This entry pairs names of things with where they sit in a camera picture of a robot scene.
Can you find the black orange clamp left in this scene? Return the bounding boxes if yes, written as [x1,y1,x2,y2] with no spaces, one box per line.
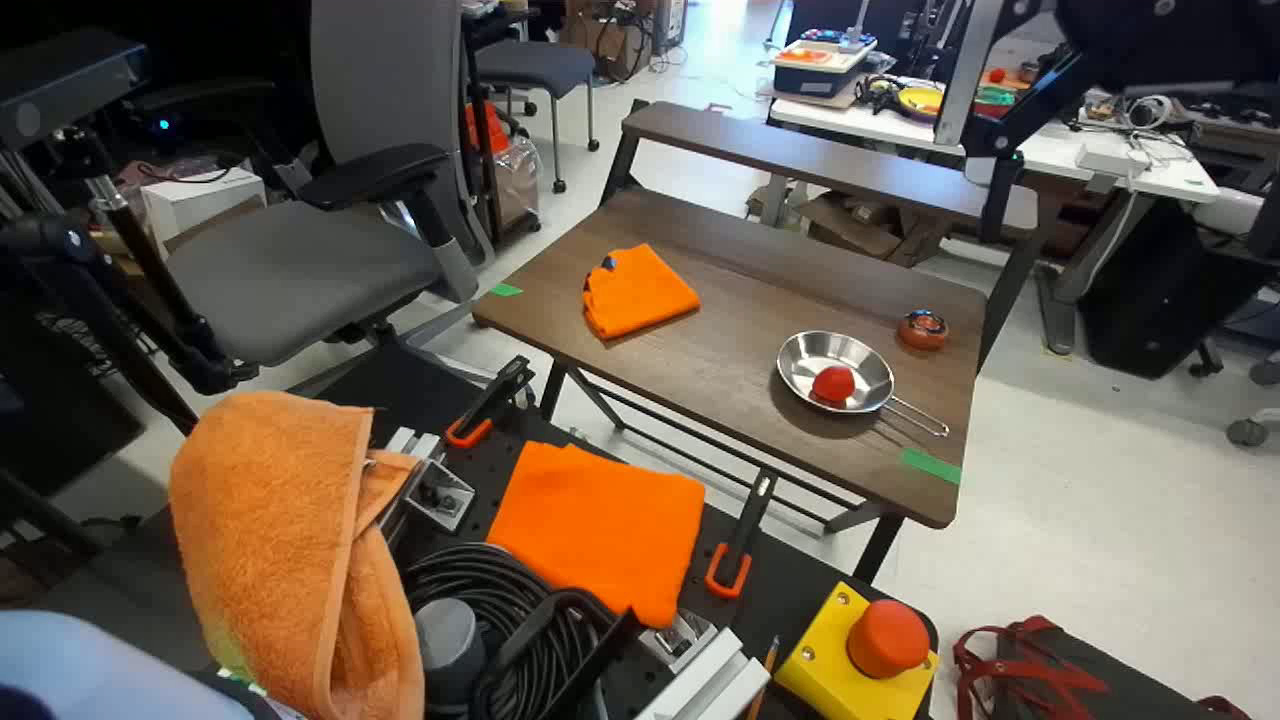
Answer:
[442,354,533,453]

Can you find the small orange bowl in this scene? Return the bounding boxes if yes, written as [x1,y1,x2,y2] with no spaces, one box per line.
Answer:
[895,307,952,352]

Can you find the green tape strip right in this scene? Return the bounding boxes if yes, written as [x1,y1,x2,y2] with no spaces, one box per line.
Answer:
[900,449,960,486]

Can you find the green tape strip left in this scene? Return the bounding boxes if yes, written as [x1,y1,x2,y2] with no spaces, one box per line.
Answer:
[488,281,523,298]

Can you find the yellow emergency stop box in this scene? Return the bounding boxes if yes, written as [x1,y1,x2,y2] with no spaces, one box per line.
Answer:
[774,582,935,720]

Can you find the orange terry towel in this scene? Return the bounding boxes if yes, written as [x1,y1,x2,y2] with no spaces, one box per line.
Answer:
[168,392,427,720]

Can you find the coiled black cable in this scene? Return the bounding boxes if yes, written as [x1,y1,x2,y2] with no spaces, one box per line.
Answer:
[397,539,621,720]

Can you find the round metal plate pan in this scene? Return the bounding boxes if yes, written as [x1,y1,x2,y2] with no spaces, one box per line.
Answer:
[772,326,952,440]

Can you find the green tape strip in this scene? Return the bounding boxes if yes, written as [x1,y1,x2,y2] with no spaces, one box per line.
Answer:
[900,449,960,486]
[488,281,523,298]

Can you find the grey chair in background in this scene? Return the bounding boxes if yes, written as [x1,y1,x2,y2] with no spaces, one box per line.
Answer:
[460,0,605,197]

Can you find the flat orange cloth foreground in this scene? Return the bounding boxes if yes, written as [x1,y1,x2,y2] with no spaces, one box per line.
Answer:
[488,440,702,627]

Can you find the black orange clamp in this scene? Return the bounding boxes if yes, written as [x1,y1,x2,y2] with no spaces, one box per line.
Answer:
[702,473,774,600]
[442,354,533,453]

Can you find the black orange clamp right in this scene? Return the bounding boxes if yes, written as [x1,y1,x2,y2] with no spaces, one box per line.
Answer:
[702,473,774,600]

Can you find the dark wooden bench shelf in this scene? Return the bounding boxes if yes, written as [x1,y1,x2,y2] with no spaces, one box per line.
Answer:
[605,100,989,218]

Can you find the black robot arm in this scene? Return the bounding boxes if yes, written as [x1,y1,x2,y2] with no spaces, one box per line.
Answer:
[960,0,1280,154]

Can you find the black box under desk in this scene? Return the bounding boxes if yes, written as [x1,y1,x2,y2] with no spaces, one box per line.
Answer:
[1081,200,1277,379]

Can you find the grey office chair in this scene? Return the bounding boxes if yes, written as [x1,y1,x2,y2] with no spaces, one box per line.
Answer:
[168,0,481,368]

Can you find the small orange fruit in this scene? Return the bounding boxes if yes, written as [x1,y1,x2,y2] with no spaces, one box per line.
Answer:
[811,364,857,409]

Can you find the folded orange cloth on table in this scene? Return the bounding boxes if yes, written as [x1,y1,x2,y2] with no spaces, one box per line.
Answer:
[580,245,698,338]

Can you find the red black bag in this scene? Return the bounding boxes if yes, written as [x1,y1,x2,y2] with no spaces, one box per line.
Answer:
[952,615,1253,720]

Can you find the dark wooden table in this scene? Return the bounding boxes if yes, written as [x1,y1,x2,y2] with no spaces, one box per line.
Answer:
[470,186,982,582]

